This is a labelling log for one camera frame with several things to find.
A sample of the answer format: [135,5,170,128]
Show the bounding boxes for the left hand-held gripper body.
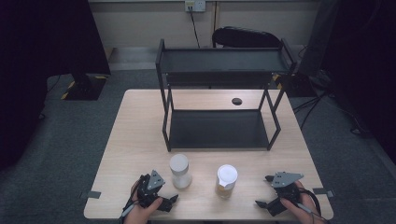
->
[136,170,166,209]

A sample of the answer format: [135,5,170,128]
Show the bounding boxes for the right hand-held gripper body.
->
[267,172,304,217]

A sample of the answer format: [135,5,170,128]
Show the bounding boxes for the white-lidded jar of white powder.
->
[169,153,193,189]

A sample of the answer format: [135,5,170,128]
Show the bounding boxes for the paper cup with white lid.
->
[214,163,239,200]

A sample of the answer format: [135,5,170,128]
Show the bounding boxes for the black two-tier metal rack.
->
[155,37,297,153]

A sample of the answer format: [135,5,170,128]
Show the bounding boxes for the person's left hand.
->
[123,183,163,224]

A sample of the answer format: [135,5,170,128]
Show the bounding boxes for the person's right hand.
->
[281,181,326,224]

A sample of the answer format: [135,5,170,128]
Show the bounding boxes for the grey tape strip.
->
[312,187,335,199]
[78,190,102,200]

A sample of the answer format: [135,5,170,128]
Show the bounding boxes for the black stand base with striped tape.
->
[274,73,317,98]
[60,73,108,101]

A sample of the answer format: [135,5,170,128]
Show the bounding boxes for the black chair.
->
[212,26,283,49]

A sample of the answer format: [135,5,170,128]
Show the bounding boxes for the dark curtain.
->
[0,0,111,171]
[323,0,396,157]

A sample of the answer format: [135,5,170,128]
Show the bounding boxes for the dark grey upright panel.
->
[298,0,340,77]

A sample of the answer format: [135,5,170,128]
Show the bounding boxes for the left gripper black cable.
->
[120,199,138,224]

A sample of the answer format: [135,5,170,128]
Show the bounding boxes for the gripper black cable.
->
[120,199,138,224]
[295,188,331,224]

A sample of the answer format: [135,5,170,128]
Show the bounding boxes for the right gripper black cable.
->
[295,188,331,224]

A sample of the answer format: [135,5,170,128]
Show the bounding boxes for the black floor cables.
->
[292,90,372,138]

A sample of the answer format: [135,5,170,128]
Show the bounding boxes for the black plug with cable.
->
[186,5,202,49]

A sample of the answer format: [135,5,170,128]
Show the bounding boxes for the white wall socket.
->
[184,0,207,13]

